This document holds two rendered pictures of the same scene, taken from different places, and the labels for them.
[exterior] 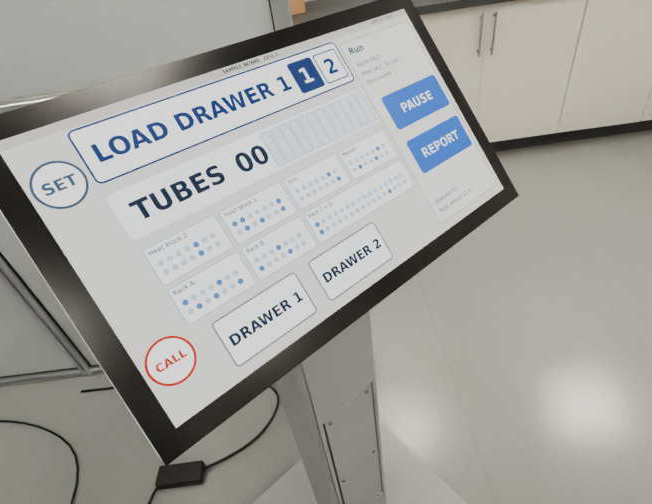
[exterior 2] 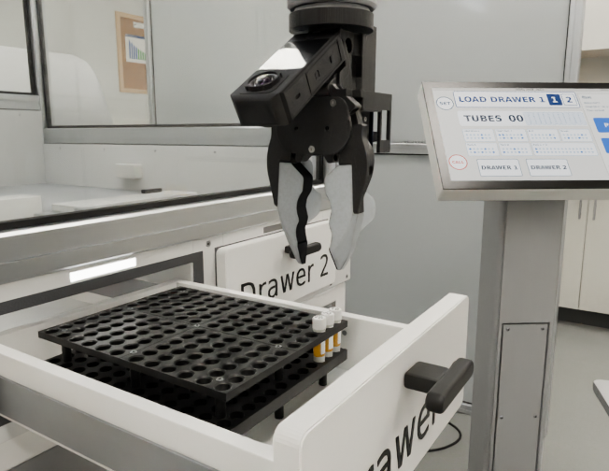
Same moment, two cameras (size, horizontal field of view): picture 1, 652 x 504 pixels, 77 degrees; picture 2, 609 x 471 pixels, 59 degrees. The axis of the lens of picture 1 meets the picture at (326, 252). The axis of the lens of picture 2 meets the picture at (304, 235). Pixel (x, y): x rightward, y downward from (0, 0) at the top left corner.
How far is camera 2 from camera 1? 1.00 m
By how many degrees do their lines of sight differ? 39
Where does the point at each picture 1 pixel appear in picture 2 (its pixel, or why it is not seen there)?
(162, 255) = (468, 133)
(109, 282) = (447, 133)
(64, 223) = (442, 113)
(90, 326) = (437, 141)
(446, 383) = not seen: outside the picture
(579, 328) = not seen: outside the picture
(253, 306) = (495, 162)
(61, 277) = (434, 125)
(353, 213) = (557, 151)
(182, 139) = (490, 104)
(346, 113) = (570, 117)
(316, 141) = (548, 121)
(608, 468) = not seen: outside the picture
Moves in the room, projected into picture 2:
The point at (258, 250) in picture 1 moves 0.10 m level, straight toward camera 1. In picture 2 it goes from (505, 146) to (505, 147)
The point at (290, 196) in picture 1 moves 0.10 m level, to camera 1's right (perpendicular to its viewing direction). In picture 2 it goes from (527, 135) to (576, 135)
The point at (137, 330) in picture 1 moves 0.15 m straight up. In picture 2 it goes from (450, 149) to (454, 78)
